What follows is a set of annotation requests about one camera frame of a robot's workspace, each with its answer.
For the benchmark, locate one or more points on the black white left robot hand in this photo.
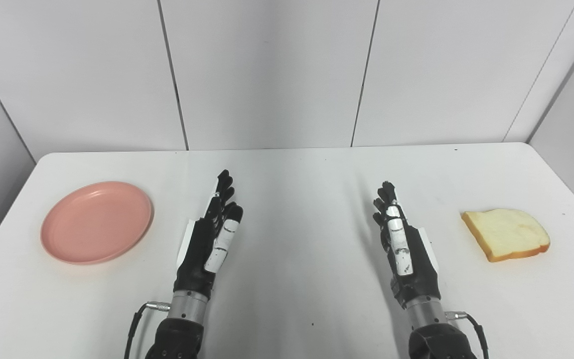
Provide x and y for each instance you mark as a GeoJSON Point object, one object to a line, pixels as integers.
{"type": "Point", "coordinates": [198, 252]}

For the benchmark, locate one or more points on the pink round plate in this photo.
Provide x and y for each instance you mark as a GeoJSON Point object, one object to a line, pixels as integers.
{"type": "Point", "coordinates": [96, 222]}

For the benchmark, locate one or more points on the slice of white bread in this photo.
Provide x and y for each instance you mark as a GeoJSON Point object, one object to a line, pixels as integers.
{"type": "Point", "coordinates": [506, 233]}

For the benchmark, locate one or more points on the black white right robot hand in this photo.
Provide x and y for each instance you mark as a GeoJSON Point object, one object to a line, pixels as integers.
{"type": "Point", "coordinates": [416, 267]}

